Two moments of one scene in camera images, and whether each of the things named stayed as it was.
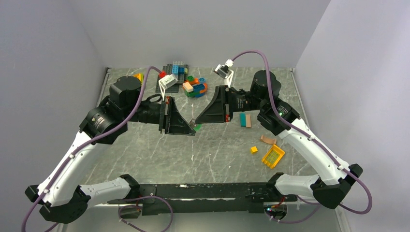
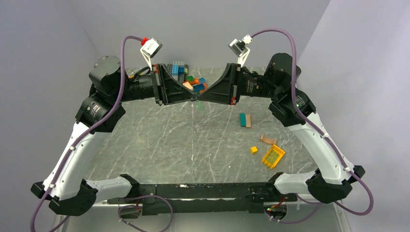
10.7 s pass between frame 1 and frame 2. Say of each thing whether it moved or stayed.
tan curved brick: stayed
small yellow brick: stayed
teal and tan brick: stayed
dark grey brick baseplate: stayed
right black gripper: moved
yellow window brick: stayed
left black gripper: moved
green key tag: moved
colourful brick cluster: stayed
